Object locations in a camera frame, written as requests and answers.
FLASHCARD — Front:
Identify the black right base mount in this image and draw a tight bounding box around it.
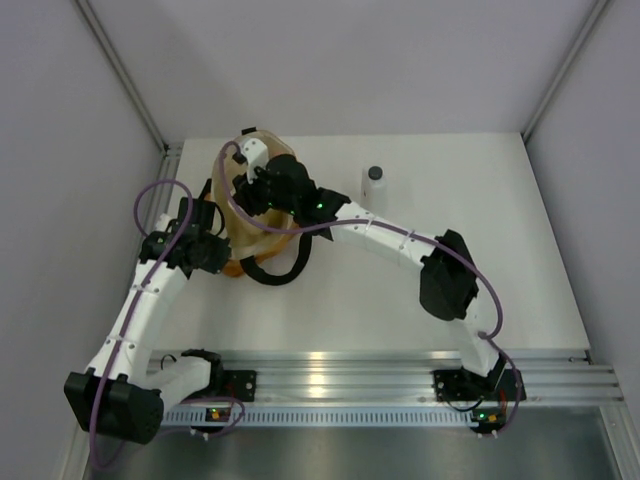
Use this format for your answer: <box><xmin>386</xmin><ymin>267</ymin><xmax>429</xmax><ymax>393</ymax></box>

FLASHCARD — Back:
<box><xmin>432</xmin><ymin>368</ymin><xmax>519</xmax><ymax>403</ymax></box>

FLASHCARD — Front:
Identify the black bag strap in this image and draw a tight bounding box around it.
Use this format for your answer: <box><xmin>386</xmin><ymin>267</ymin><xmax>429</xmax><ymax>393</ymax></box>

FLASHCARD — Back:
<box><xmin>239</xmin><ymin>234</ymin><xmax>313</xmax><ymax>287</ymax></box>

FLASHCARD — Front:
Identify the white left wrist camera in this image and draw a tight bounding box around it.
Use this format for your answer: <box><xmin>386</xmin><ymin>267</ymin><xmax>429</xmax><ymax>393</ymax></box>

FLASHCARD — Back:
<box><xmin>153</xmin><ymin>213</ymin><xmax>176</xmax><ymax>233</ymax></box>

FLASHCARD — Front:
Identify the tan canvas bag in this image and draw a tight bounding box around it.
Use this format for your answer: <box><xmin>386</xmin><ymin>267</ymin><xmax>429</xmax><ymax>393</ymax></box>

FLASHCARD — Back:
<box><xmin>207</xmin><ymin>128</ymin><xmax>298</xmax><ymax>278</ymax></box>

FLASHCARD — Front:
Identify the white bottle dark cap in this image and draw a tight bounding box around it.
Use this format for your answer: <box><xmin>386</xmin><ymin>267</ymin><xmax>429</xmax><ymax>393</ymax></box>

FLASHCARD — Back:
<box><xmin>361</xmin><ymin>165</ymin><xmax>387</xmax><ymax>215</ymax></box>

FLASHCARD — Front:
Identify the right aluminium frame post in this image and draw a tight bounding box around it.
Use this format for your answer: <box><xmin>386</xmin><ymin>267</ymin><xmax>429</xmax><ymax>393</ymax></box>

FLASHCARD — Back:
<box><xmin>520</xmin><ymin>0</ymin><xmax>614</xmax><ymax>145</ymax></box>

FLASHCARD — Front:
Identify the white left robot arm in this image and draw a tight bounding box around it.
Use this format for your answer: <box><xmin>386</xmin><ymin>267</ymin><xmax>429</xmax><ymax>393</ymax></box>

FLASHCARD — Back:
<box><xmin>64</xmin><ymin>198</ymin><xmax>231</xmax><ymax>444</ymax></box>

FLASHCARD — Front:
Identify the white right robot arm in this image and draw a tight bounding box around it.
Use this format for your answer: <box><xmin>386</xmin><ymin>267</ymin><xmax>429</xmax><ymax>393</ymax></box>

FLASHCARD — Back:
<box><xmin>223</xmin><ymin>153</ymin><xmax>524</xmax><ymax>401</ymax></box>

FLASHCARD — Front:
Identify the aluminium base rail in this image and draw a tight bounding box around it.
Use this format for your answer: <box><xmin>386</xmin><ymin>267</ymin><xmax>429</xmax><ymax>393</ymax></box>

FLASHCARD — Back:
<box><xmin>162</xmin><ymin>352</ymin><xmax>624</xmax><ymax>430</ymax></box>

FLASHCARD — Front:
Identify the aluminium frame post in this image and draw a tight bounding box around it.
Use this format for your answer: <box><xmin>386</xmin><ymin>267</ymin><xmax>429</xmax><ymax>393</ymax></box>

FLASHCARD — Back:
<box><xmin>520</xmin><ymin>0</ymin><xmax>614</xmax><ymax>145</ymax></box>
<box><xmin>72</xmin><ymin>0</ymin><xmax>183</xmax><ymax>156</ymax></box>

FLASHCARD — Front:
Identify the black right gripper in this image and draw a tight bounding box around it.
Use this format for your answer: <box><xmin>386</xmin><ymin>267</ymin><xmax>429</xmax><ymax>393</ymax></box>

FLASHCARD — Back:
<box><xmin>232</xmin><ymin>161</ymin><xmax>298</xmax><ymax>218</ymax></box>

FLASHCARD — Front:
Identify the left aluminium frame post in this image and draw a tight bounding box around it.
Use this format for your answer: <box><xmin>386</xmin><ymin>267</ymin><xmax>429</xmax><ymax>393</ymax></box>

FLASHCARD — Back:
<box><xmin>72</xmin><ymin>0</ymin><xmax>183</xmax><ymax>156</ymax></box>

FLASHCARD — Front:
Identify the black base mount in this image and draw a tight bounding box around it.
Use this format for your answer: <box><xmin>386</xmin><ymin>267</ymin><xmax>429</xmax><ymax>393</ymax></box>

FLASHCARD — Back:
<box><xmin>219</xmin><ymin>370</ymin><xmax>258</xmax><ymax>402</ymax></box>
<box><xmin>432</xmin><ymin>368</ymin><xmax>519</xmax><ymax>403</ymax></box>

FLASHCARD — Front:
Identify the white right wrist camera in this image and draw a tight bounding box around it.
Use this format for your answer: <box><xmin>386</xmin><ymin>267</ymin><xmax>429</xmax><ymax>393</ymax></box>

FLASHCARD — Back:
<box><xmin>240</xmin><ymin>137</ymin><xmax>269</xmax><ymax>184</ymax></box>

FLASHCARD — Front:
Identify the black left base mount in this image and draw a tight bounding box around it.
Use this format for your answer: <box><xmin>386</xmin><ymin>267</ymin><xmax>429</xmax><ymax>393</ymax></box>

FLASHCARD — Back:
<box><xmin>219</xmin><ymin>370</ymin><xmax>258</xmax><ymax>402</ymax></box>

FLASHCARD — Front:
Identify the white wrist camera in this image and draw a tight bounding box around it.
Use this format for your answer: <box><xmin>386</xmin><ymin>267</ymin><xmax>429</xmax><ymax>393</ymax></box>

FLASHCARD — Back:
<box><xmin>153</xmin><ymin>213</ymin><xmax>176</xmax><ymax>233</ymax></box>
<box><xmin>240</xmin><ymin>137</ymin><xmax>269</xmax><ymax>184</ymax></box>

